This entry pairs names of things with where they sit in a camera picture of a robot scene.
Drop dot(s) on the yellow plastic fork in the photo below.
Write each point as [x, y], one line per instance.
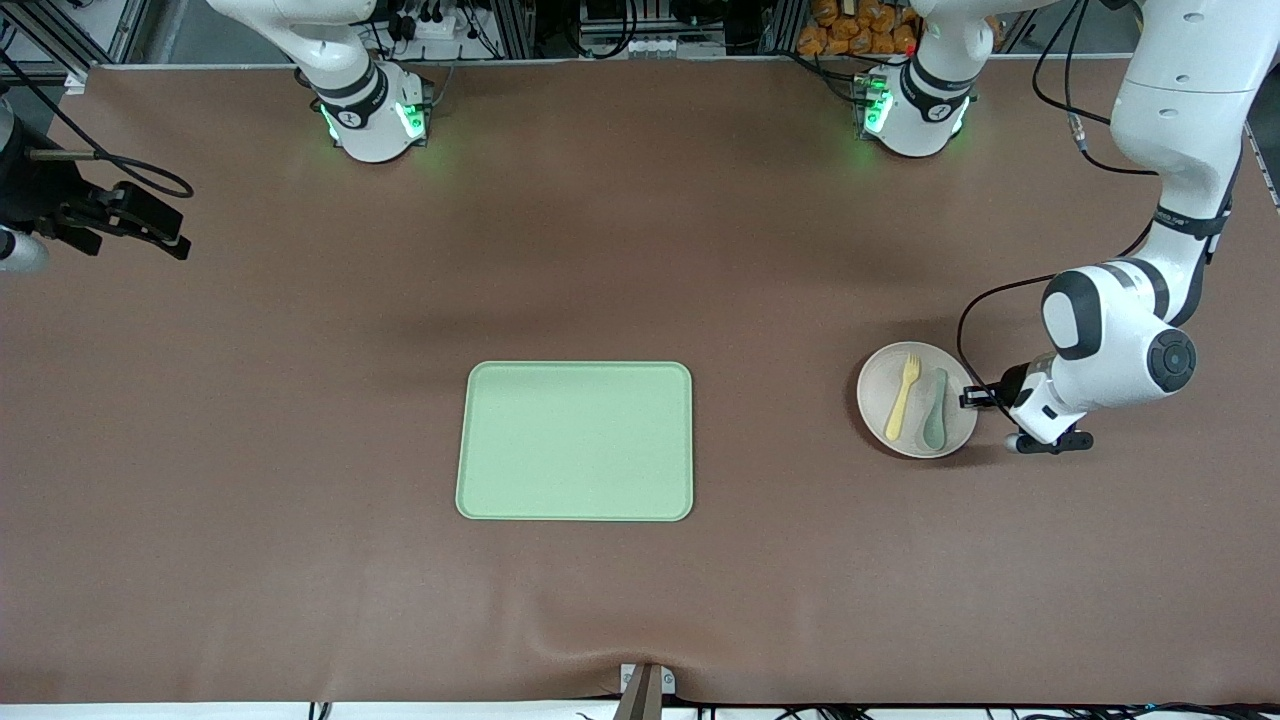
[900, 408]

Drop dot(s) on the aluminium frame post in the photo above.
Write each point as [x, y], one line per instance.
[512, 30]

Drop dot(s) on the light green rectangular tray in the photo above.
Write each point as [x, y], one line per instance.
[575, 440]

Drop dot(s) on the metal table edge bracket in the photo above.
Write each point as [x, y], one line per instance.
[645, 695]

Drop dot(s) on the grey electronics box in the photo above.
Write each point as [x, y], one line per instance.
[650, 42]

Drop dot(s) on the orange packaged items pile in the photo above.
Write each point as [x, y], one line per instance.
[850, 40]

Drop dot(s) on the white power strip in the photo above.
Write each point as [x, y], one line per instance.
[430, 28]

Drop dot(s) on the beige round plate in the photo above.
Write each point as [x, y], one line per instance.
[870, 395]

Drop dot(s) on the green plastic spoon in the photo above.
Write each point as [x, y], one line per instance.
[933, 432]

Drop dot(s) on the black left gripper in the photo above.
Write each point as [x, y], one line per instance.
[1012, 383]

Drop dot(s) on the aluminium frame profile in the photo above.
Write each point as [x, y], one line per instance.
[100, 35]

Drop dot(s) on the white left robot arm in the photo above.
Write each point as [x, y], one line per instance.
[1110, 330]

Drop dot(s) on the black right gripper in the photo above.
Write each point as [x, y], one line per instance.
[38, 195]

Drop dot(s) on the brown table cover mat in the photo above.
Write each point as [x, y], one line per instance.
[300, 400]

